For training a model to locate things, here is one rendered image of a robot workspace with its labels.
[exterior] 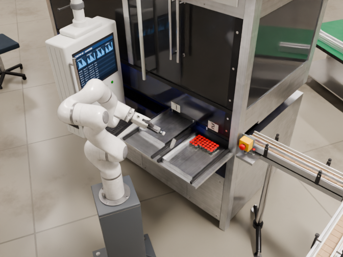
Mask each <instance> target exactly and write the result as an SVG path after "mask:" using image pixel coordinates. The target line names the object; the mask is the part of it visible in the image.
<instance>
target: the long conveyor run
mask: <svg viewBox="0 0 343 257"><path fill-rule="evenodd" d="M317 238H318V239H317ZM306 257H343V202H342V204H341V205H340V207H339V208H338V210H337V211H336V213H335V214H334V216H333V217H332V219H331V220H330V222H329V223H328V225H327V226H326V228H325V229H324V231H323V232H322V233H321V235H319V234H318V233H316V234H315V238H314V240H313V243H312V245H311V250H310V251H309V253H308V254H307V256H306Z"/></svg>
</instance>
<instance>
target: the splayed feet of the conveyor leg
mask: <svg viewBox="0 0 343 257"><path fill-rule="evenodd" d="M251 211H252V212H253V213H254V215H255V219H254V221H253V228H255V229H256V252H255V253H254V257H262V255H261V229H262V227H263V221H262V223H261V224H257V223H256V222H255V220H256V216H257V211H258V206H257V205H254V206H253V208H252V209H251Z"/></svg>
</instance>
